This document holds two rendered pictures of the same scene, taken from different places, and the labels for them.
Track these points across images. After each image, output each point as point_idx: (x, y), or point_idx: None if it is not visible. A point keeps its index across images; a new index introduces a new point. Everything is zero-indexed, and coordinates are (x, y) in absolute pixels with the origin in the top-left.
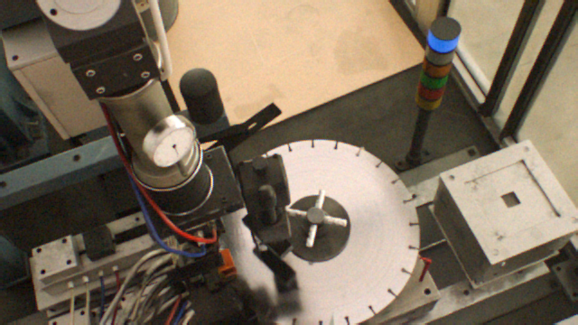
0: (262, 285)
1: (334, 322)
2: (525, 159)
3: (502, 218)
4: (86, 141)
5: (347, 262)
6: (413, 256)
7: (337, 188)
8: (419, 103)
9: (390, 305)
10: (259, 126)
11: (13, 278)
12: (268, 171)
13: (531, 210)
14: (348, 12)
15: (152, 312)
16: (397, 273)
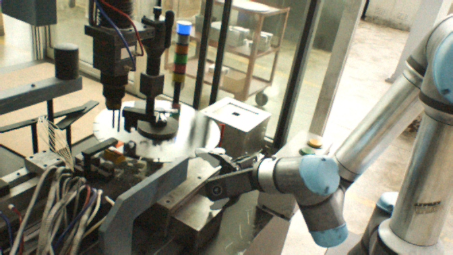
0: (145, 151)
1: (199, 148)
2: (230, 102)
3: (238, 119)
4: None
5: (185, 133)
6: (214, 125)
7: None
8: (176, 79)
9: (212, 167)
10: (89, 108)
11: None
12: (160, 17)
13: (247, 115)
14: (96, 95)
15: (71, 194)
16: (212, 131)
